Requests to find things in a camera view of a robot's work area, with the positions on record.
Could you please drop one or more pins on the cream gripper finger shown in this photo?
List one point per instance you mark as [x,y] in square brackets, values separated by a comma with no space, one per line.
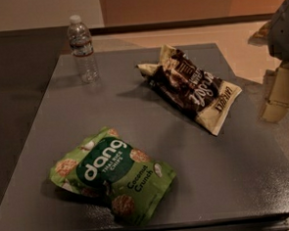
[277,99]

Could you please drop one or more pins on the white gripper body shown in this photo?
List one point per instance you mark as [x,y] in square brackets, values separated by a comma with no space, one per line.
[283,35]

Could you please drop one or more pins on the clear plastic water bottle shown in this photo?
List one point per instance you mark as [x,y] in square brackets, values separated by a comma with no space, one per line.
[82,49]

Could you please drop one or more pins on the brown and cream snack bag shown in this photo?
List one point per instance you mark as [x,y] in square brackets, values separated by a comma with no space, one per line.
[196,93]

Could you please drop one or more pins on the green rice chip bag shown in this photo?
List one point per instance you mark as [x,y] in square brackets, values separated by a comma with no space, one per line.
[105,166]

